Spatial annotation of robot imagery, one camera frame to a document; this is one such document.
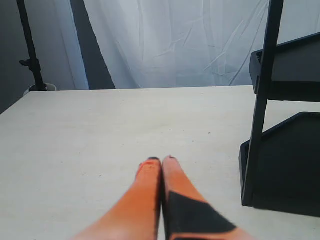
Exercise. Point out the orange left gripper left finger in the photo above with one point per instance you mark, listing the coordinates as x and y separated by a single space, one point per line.
136 214

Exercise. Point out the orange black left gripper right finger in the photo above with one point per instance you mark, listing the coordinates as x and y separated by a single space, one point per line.
187 214

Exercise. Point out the black metal shelf rack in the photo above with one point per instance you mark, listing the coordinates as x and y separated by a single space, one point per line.
280 167

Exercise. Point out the white backdrop curtain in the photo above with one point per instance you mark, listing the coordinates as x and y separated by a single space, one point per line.
129 44

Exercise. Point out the black light stand pole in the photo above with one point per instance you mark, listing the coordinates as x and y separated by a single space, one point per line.
32 63

